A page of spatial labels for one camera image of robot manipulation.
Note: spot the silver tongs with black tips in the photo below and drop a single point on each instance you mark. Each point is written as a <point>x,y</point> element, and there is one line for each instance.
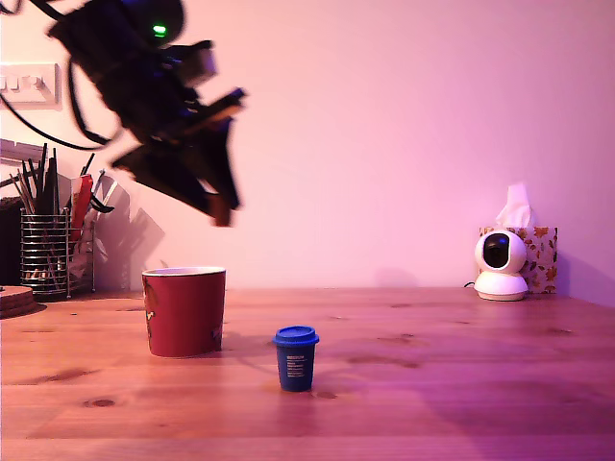
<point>103,201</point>

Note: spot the red coffee mug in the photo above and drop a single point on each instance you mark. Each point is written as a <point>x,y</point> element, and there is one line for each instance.
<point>185,312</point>

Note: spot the white wall switch plate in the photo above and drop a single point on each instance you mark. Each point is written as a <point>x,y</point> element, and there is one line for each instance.
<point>29,86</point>

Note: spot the leaf print tissue box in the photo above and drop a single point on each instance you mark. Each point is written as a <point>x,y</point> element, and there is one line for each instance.
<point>543,259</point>

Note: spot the grey metal wall rail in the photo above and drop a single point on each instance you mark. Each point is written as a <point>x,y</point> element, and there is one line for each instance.
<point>19,151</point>

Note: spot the round cork trivet stack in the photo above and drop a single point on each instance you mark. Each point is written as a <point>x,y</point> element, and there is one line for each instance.
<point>14,300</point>

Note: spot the black spatula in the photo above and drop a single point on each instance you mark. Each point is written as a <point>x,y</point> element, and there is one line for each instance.
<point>48,192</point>

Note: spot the brown coffee capsule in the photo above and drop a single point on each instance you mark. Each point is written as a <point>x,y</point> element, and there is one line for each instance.
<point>222,216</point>

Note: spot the white tissue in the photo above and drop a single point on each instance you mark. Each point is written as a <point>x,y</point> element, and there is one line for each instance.
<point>516,206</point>

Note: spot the small white round camera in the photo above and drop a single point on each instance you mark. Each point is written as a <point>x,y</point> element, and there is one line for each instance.
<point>499,283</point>

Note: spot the dark basket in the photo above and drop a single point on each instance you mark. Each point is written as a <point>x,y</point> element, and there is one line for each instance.
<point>9,240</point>

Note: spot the blue coffee capsule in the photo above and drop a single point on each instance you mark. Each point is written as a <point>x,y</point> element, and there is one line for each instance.
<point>295,365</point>

